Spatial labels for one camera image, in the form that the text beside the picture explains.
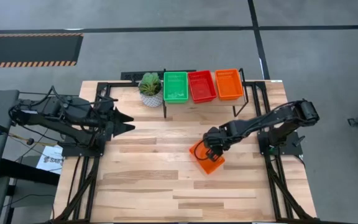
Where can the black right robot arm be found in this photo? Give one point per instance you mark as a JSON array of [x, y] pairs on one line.
[[259, 119]]

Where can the green plastic basket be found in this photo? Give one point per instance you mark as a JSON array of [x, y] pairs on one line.
[[176, 87], [176, 102]]

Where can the black hazard-striped floor mat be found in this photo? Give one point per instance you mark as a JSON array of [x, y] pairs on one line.
[[26, 48]]

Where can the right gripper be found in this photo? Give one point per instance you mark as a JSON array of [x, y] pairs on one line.
[[216, 138]]

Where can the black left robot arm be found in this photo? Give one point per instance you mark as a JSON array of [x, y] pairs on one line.
[[57, 112]]

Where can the white printed paper sheet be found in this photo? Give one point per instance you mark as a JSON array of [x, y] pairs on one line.
[[51, 160]]

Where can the succulent in patterned white pot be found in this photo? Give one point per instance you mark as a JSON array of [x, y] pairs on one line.
[[150, 84]]

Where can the black power strip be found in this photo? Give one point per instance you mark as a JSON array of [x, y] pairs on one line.
[[130, 75]]

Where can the wooden shelf with black legs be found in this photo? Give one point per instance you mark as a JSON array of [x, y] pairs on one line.
[[228, 103]]

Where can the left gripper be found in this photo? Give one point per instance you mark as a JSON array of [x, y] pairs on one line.
[[106, 124]]

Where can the black aluminium table frame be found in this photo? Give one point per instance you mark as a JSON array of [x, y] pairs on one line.
[[120, 84]]

